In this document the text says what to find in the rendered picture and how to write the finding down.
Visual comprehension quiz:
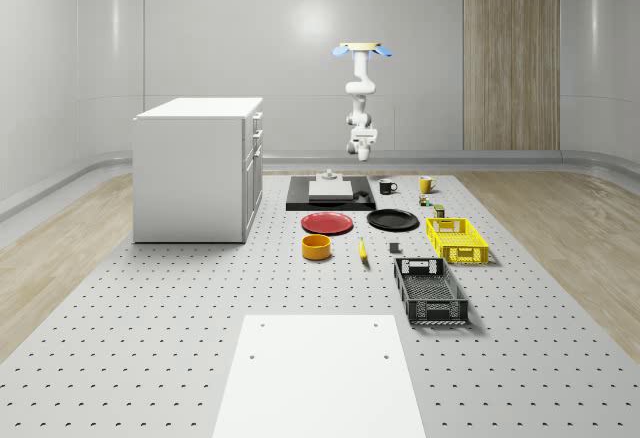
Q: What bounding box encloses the yellow bowl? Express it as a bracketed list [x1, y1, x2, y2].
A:
[301, 234, 333, 262]

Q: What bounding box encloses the black plate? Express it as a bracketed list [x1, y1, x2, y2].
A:
[366, 208, 421, 232]

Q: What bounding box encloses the red plate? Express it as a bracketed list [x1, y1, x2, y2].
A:
[300, 211, 355, 235]

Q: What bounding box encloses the yellow basket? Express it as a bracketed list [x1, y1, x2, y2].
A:
[425, 217, 491, 265]

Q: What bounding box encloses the white cabinet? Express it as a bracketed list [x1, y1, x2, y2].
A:
[132, 96, 265, 245]

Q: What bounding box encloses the dark grey basket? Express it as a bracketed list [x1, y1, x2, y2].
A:
[392, 256, 472, 328]

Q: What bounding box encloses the white board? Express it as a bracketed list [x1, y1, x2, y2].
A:
[211, 314, 428, 438]

